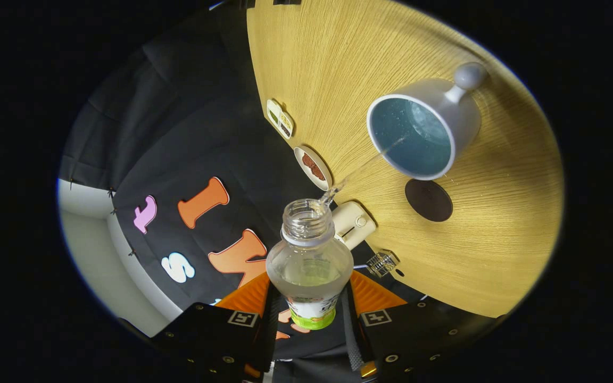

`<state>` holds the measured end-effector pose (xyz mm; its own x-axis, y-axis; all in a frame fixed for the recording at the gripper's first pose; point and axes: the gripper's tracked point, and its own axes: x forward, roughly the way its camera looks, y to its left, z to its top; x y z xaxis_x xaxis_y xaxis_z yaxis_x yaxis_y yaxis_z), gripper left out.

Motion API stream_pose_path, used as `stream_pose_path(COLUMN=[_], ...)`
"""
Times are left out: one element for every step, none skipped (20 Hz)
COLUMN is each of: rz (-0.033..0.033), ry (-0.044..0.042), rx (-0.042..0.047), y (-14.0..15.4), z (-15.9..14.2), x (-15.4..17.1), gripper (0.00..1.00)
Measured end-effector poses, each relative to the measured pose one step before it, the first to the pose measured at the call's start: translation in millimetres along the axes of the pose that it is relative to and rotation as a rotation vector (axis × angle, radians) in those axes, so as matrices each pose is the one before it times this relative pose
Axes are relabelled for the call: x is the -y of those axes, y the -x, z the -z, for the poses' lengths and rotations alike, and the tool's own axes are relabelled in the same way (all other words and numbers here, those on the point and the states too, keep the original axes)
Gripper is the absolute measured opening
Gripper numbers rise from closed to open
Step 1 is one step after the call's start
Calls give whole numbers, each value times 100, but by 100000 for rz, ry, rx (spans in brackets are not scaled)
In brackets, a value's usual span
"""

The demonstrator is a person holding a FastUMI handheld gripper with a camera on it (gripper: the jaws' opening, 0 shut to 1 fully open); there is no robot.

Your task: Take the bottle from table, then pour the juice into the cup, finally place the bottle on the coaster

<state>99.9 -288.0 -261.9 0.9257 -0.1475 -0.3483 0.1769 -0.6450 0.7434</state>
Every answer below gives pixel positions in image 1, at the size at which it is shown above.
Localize white divided snack tray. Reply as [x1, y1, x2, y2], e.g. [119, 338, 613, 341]
[266, 98, 295, 140]

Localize black backdrop cloth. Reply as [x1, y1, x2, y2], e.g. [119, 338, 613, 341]
[59, 0, 429, 376]

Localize cream tabletop device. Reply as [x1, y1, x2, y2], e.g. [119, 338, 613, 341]
[330, 201, 378, 252]

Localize small white round plate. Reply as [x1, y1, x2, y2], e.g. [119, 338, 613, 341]
[294, 145, 333, 192]

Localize wooden table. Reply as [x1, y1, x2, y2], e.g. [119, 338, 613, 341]
[246, 0, 565, 319]

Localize clear square glass holder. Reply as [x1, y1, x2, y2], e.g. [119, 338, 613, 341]
[365, 249, 400, 279]

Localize clear juice bottle green base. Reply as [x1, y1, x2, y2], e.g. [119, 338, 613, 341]
[266, 198, 354, 330]

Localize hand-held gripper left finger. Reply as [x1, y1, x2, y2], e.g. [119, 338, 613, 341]
[150, 271, 280, 382]

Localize brown food pieces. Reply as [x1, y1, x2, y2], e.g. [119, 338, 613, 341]
[301, 153, 327, 182]

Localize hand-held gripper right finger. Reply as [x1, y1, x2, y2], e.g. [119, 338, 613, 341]
[345, 269, 475, 381]

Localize dark brown round coaster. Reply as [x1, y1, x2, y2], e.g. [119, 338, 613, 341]
[404, 178, 454, 223]

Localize white cup with knob handle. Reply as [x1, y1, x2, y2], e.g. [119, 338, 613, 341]
[366, 61, 488, 181]

